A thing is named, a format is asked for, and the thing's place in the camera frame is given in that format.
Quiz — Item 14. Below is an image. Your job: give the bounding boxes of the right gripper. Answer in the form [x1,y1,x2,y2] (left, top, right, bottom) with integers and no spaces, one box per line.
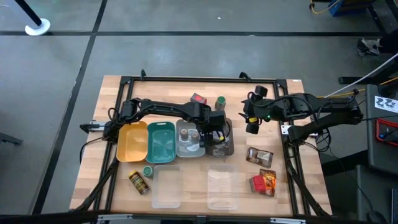
[238,84,270,135]

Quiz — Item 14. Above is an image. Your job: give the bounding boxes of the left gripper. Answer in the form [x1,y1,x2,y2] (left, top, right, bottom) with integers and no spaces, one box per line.
[198,107,233,147]

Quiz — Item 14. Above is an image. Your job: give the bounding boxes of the red-lid patterned spice tin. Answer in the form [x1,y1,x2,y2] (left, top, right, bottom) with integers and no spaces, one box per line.
[190,92,208,106]
[248,174,267,194]

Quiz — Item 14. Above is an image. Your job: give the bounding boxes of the brown spice packet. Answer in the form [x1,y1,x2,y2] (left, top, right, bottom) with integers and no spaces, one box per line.
[246,146,274,169]

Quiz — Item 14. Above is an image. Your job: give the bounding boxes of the yellow-lid dark spice bottle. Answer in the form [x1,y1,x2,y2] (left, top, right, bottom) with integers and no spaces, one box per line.
[128,170,150,196]

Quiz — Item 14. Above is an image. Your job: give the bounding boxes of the dark translucent plastic bin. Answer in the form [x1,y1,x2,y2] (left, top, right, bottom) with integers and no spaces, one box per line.
[203,117,235,157]

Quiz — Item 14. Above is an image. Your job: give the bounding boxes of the grey plastic bin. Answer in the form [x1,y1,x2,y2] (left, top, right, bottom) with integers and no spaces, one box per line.
[175,119,206,159]

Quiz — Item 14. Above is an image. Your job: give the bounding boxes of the teal plastic bin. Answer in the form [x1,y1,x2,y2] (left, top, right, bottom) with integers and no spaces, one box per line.
[145,121,177,164]

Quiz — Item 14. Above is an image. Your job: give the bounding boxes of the clear plastic container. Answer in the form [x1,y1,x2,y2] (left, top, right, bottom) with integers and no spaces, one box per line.
[206,163,239,211]
[151,164,183,209]

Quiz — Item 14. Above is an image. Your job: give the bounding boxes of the orange spice packet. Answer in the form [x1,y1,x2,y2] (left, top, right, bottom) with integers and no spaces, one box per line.
[259,168,277,198]

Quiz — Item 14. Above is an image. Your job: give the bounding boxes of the yellow plastic bin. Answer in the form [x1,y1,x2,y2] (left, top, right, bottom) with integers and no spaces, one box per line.
[116,120,149,163]

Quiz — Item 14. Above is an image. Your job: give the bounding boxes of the black desk leg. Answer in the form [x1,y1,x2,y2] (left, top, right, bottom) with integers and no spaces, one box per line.
[338,57,398,85]

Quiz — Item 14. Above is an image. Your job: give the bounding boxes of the silver aluminium profile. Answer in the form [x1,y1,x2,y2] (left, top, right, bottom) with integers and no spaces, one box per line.
[269,217,307,224]
[97,213,134,223]

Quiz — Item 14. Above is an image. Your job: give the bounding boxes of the grey desk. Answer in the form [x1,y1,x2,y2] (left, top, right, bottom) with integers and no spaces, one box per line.
[365,83,398,169]

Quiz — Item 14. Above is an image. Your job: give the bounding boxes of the white sticker black figures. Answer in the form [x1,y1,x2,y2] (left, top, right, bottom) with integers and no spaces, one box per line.
[374,95,398,113]

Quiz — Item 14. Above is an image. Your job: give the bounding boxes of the person's shoe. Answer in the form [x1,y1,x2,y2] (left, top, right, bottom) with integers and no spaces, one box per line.
[356,37,382,57]

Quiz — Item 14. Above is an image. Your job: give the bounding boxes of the blue box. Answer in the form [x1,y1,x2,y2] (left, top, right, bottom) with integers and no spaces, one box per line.
[328,0,376,17]

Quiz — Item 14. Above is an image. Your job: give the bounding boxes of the dark cabinet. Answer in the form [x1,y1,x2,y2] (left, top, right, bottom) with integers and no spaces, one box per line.
[356,164,398,224]

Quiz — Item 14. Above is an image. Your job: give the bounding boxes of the person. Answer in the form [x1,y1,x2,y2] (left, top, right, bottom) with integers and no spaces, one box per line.
[378,27,398,54]

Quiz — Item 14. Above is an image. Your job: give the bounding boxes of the black computer mouse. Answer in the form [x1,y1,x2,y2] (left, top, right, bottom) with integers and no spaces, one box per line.
[366,210,388,224]

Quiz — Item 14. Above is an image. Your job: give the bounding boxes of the black rig crossbar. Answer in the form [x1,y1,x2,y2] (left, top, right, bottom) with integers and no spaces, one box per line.
[0,210,398,224]

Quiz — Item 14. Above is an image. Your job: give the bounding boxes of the black pole white base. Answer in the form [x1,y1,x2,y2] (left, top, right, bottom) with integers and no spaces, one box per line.
[14,0,52,37]

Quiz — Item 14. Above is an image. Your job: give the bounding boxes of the dark floor foot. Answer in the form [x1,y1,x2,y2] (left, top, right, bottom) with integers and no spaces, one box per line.
[0,132,24,146]

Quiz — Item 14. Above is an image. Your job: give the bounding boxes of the black aluminium table frame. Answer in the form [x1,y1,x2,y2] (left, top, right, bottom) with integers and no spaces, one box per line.
[70,68,332,218]

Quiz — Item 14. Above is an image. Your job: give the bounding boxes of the yellow cable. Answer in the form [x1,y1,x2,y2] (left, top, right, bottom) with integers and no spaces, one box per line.
[306,77,398,100]
[309,0,341,15]

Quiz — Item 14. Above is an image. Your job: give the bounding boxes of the white cable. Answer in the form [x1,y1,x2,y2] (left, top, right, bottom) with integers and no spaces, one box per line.
[323,52,398,99]

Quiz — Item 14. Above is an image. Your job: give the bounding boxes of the black cable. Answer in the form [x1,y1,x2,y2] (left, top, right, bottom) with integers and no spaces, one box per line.
[362,114,398,123]

